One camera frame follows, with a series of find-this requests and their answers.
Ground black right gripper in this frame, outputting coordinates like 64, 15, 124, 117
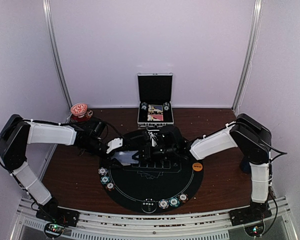
132, 142, 177, 165

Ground blue white chips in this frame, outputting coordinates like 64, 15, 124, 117
98, 167, 108, 176
158, 199, 170, 210

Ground grey blue card deck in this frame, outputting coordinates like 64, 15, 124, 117
112, 150, 139, 166

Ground green chips seat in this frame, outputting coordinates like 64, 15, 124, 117
100, 175, 110, 185
168, 197, 180, 208

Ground orange chips seat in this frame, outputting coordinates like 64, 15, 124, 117
178, 193, 189, 203
105, 182, 115, 191

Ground orange big blind button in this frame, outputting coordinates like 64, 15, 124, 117
192, 162, 203, 172

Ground orange chips front seat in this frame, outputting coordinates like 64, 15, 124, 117
178, 193, 189, 203

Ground green chips front seat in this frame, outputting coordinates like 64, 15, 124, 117
168, 197, 180, 208

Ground blue white chips front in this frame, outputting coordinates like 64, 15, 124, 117
158, 199, 170, 210

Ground clear round dealer button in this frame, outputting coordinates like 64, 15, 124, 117
141, 198, 157, 214

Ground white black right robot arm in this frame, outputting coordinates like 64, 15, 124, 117
132, 113, 286, 221

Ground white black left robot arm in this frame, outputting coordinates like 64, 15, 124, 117
0, 114, 127, 222

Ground red card box in case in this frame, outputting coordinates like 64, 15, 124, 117
147, 114, 164, 122

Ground aluminium poker case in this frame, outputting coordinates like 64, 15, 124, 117
137, 72, 174, 129

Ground blue card box in case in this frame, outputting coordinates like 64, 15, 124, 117
148, 104, 163, 114

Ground right chip stack in case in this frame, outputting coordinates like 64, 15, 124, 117
163, 102, 170, 111

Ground chip stack in case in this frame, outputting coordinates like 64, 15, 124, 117
163, 102, 170, 111
140, 102, 148, 111

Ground left chip stack in case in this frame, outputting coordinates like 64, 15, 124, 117
140, 102, 148, 111

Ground round black poker mat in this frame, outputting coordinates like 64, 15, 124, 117
99, 128, 205, 215

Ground red floral plate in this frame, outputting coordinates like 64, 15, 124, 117
70, 109, 94, 123

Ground red white patterned bowl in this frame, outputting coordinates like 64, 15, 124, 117
70, 103, 88, 118

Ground dark blue mug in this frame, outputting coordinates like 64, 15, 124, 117
239, 157, 251, 174

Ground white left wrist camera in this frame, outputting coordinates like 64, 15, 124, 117
106, 137, 123, 154

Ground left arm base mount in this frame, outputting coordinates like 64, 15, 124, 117
30, 195, 80, 227

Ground aluminium front rail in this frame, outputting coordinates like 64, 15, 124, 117
8, 197, 299, 240

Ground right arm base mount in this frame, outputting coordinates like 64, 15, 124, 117
228, 199, 272, 226

